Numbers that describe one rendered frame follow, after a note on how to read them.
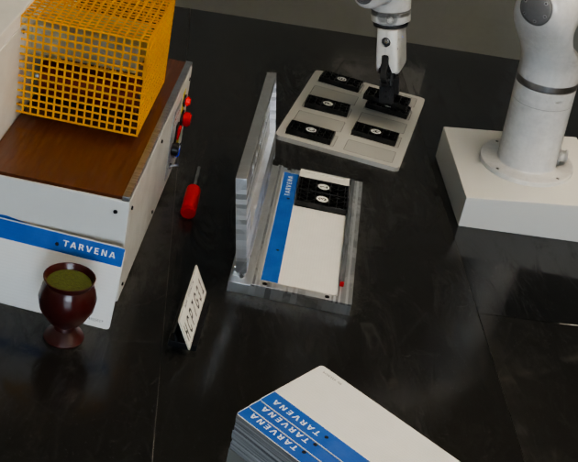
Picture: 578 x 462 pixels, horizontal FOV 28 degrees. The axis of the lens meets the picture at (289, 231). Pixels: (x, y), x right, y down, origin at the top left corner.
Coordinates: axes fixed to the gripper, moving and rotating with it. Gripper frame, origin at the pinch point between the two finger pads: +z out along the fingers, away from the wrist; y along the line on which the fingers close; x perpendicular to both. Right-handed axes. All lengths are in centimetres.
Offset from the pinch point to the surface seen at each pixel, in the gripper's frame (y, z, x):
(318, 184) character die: -41.0, 4.6, 4.7
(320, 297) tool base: -77, 8, -5
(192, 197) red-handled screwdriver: -59, 1, 24
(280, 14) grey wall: 157, 34, 74
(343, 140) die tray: -14.5, 6.6, 6.6
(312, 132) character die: -17.5, 4.1, 12.6
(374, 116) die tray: 1.9, 7.3, 3.6
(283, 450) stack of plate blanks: -123, 2, -13
